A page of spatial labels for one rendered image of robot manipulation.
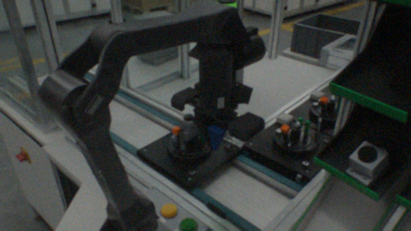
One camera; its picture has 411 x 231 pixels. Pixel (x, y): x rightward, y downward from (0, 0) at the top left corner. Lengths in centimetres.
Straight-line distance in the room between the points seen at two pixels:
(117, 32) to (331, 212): 60
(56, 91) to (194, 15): 22
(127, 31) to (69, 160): 93
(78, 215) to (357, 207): 74
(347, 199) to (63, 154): 96
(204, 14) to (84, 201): 78
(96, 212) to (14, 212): 147
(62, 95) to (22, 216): 208
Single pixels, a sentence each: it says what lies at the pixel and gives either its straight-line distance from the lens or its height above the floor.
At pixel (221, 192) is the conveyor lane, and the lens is 102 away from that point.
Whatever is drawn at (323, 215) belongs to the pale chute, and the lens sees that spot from 83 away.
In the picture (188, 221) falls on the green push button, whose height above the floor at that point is 97.
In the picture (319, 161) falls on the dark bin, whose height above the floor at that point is 121.
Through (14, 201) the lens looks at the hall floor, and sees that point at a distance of 260.
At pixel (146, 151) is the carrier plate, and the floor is 97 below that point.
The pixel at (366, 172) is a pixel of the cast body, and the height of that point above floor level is 124.
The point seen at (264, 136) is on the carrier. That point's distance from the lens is 117.
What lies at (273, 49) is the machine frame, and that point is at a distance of 208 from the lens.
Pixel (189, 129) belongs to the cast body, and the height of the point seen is 107.
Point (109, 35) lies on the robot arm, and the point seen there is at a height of 149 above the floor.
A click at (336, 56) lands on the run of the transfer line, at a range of 203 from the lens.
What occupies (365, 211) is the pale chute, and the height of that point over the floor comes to 108.
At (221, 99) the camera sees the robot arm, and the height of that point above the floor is 134.
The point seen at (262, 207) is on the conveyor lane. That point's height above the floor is 92.
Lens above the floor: 162
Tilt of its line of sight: 32 degrees down
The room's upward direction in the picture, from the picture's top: straight up
